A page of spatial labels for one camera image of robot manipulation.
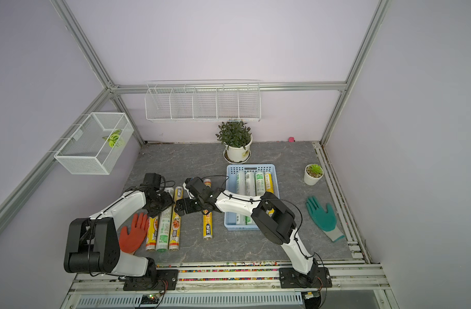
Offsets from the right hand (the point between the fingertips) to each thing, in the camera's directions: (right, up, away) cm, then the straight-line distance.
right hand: (182, 206), depth 85 cm
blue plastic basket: (+30, +11, +14) cm, 35 cm away
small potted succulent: (+62, +14, +11) cm, 65 cm away
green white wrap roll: (+36, +9, +12) cm, 39 cm away
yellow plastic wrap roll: (+40, +7, +11) cm, 42 cm away
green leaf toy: (-29, +30, -3) cm, 42 cm away
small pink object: (+58, +35, +39) cm, 78 cm away
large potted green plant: (+24, +32, +14) cm, 42 cm away
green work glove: (+66, -7, +4) cm, 67 cm away
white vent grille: (+45, -31, -14) cm, 57 cm away
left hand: (-8, -1, +4) cm, 9 cm away
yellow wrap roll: (+11, -6, +2) cm, 12 cm away
